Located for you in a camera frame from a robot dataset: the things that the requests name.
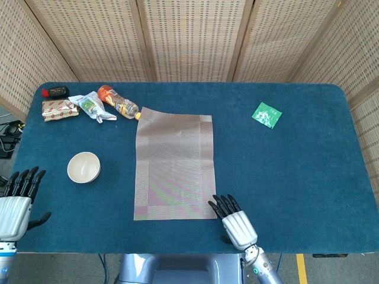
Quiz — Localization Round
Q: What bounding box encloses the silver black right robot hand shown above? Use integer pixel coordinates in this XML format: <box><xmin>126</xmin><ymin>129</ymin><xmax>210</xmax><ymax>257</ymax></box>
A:
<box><xmin>207</xmin><ymin>194</ymin><xmax>258</xmax><ymax>252</ymax></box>

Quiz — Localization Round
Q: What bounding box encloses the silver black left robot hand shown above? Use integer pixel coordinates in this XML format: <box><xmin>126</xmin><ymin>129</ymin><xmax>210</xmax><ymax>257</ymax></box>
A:
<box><xmin>0</xmin><ymin>166</ymin><xmax>52</xmax><ymax>242</ymax></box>

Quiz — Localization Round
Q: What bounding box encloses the beige bowl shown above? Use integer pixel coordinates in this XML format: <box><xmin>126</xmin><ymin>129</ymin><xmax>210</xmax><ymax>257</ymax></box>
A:
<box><xmin>67</xmin><ymin>151</ymin><xmax>101</xmax><ymax>185</ymax></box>

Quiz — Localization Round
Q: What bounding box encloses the woven beige placemat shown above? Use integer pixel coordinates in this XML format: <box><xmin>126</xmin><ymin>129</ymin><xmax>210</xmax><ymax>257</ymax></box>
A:
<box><xmin>133</xmin><ymin>106</ymin><xmax>219</xmax><ymax>221</ymax></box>

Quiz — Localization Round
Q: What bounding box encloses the blue-grey robot torso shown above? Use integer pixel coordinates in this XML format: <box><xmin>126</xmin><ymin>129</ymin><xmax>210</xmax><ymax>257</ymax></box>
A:
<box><xmin>114</xmin><ymin>253</ymin><xmax>246</xmax><ymax>284</ymax></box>

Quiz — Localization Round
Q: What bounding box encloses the yellow floor tape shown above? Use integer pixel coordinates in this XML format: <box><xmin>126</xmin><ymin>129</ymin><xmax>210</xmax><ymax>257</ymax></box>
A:
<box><xmin>296</xmin><ymin>253</ymin><xmax>307</xmax><ymax>284</ymax></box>

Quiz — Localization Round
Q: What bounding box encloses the gold foil packet red print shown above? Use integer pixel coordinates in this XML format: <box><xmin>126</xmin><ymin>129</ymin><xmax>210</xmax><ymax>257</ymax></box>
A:
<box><xmin>41</xmin><ymin>99</ymin><xmax>81</xmax><ymax>122</ymax></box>

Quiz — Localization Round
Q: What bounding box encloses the green sachet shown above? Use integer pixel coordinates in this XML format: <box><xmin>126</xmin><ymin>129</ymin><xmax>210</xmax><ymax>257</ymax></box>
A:
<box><xmin>251</xmin><ymin>102</ymin><xmax>283</xmax><ymax>130</ymax></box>

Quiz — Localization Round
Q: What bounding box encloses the black box with red end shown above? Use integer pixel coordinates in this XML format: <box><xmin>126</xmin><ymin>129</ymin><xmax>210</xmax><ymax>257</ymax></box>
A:
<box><xmin>40</xmin><ymin>85</ymin><xmax>70</xmax><ymax>98</ymax></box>

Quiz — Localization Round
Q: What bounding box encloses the crumpled white green snack bag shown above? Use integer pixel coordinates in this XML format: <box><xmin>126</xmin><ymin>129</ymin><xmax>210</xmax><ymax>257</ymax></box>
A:
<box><xmin>68</xmin><ymin>91</ymin><xmax>118</xmax><ymax>124</ymax></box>

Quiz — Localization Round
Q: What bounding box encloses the plastic bottle with yellow cap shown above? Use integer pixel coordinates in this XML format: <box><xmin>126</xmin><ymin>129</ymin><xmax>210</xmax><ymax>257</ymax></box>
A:
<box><xmin>97</xmin><ymin>85</ymin><xmax>142</xmax><ymax>121</ymax></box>

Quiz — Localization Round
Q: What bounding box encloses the woven bamboo screen panel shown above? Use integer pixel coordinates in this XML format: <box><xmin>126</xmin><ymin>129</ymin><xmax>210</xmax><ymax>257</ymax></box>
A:
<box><xmin>25</xmin><ymin>0</ymin><xmax>153</xmax><ymax>83</ymax></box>
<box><xmin>136</xmin><ymin>0</ymin><xmax>255</xmax><ymax>83</ymax></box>
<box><xmin>0</xmin><ymin>0</ymin><xmax>79</xmax><ymax>122</ymax></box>
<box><xmin>227</xmin><ymin>0</ymin><xmax>343</xmax><ymax>83</ymax></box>
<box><xmin>288</xmin><ymin>0</ymin><xmax>379</xmax><ymax>205</ymax></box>

